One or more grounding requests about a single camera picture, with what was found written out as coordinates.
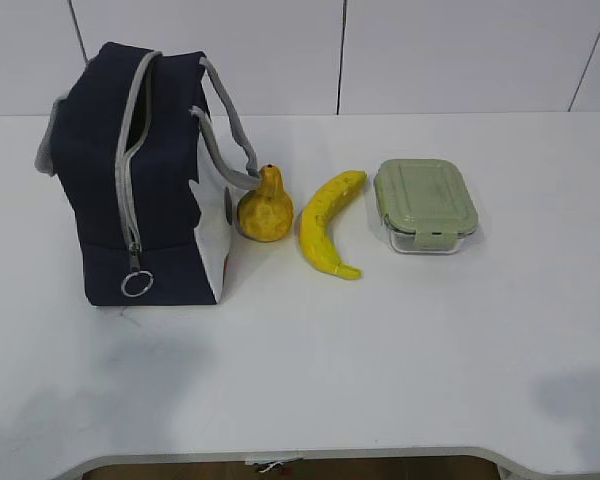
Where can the navy blue lunch bag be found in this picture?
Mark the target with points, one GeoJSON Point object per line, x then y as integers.
{"type": "Point", "coordinates": [148, 149]}

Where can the yellow banana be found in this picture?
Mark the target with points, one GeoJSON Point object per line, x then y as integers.
{"type": "Point", "coordinates": [315, 241]}

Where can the green lidded glass container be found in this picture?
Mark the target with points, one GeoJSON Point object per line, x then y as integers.
{"type": "Point", "coordinates": [424, 206]}

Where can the yellow pear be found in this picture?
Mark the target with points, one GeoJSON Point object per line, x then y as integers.
{"type": "Point", "coordinates": [266, 214]}

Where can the white tag under table edge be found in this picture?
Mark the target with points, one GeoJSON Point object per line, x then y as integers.
{"type": "Point", "coordinates": [266, 465]}

